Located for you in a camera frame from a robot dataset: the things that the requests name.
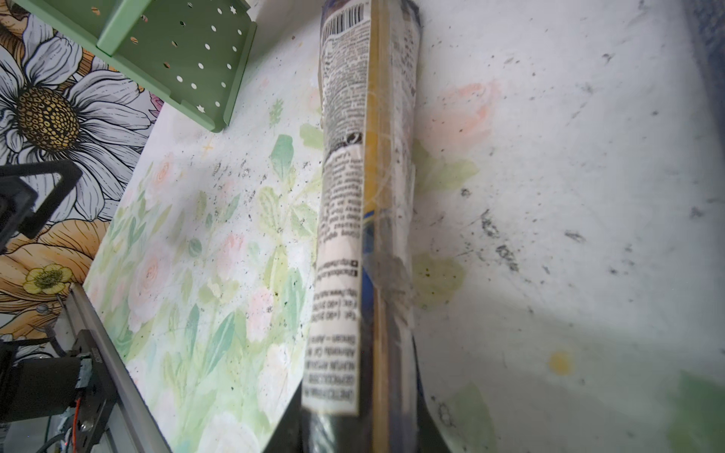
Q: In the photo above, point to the blue Barilla spaghetti box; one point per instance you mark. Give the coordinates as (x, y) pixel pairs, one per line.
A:
(706, 23)

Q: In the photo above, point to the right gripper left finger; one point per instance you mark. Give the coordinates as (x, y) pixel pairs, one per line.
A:
(287, 437)

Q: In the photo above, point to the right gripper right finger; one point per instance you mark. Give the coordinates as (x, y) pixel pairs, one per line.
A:
(429, 437)

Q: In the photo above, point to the blue-ended spaghetti bag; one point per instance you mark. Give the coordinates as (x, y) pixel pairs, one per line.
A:
(358, 392)

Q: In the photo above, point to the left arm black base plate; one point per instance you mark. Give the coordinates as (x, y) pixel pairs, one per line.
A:
(97, 394)

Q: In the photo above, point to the light green wooden shelf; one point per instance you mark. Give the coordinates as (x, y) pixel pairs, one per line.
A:
(190, 53)

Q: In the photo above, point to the aluminium mounting rail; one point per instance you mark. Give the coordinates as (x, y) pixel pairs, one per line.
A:
(131, 427)

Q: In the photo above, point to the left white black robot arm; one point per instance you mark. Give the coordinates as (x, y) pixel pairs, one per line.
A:
(33, 388)

